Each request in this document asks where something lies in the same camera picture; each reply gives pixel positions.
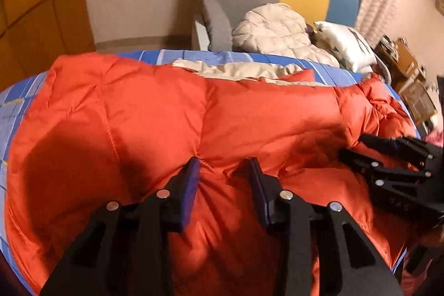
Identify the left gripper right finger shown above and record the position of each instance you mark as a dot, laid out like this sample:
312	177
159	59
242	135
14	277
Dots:
310	234

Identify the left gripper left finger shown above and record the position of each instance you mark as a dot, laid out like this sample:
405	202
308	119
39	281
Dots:
124	248

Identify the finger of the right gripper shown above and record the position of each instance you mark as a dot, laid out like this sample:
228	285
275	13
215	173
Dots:
371	167
406	148

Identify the orange puffer jacket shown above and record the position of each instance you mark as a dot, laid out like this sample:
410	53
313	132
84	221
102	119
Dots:
208	150

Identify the pink ruffled bedding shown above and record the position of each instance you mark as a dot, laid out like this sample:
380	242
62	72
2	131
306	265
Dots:
435	137

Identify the wicker wooden chair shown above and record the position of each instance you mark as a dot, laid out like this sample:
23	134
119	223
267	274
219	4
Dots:
418	102

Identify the cluttered wooden desk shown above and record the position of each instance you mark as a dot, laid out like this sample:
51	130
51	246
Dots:
403	67

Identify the white printed pillow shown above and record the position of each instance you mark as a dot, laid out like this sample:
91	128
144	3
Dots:
347	44

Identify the blue plaid bed sheet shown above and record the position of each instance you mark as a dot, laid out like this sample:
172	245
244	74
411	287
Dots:
20	98

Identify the wooden wardrobe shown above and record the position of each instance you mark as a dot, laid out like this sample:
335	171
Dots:
35	32

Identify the grey bed side rail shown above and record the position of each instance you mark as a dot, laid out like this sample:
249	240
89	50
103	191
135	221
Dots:
211	30

